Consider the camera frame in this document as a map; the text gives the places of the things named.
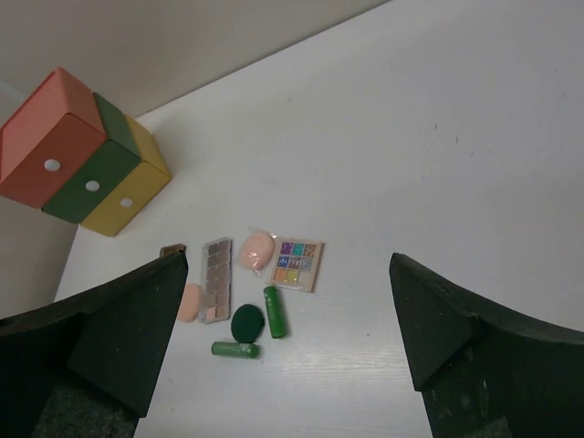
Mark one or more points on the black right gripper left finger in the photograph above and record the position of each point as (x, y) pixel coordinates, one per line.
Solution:
(88, 365)

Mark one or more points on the dark green round puff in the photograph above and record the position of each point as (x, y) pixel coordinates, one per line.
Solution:
(247, 324)

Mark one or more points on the brown eyeshadow palette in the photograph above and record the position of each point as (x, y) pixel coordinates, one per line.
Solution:
(171, 249)

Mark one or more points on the orange drawer box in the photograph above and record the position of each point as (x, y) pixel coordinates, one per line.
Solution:
(51, 135)

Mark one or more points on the mauve eyeshadow palette clear case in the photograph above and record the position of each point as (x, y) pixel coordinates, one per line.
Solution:
(216, 280)

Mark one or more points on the green tube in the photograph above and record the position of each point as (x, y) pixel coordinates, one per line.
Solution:
(235, 350)
(275, 313)

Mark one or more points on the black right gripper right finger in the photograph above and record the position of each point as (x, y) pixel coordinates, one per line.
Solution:
(485, 370)

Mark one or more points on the colourful square eyeshadow palette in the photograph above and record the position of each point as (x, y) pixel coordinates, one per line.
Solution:
(295, 263)

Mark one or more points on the yellow drawer box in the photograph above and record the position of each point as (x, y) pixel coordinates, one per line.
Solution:
(135, 191)

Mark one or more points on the wrapped pink makeup sponge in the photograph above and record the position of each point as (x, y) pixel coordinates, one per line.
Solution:
(256, 252)

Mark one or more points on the round peach powder puff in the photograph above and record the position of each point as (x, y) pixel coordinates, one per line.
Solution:
(189, 307)

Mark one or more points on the green drawer box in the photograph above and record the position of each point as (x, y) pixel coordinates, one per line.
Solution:
(96, 178)

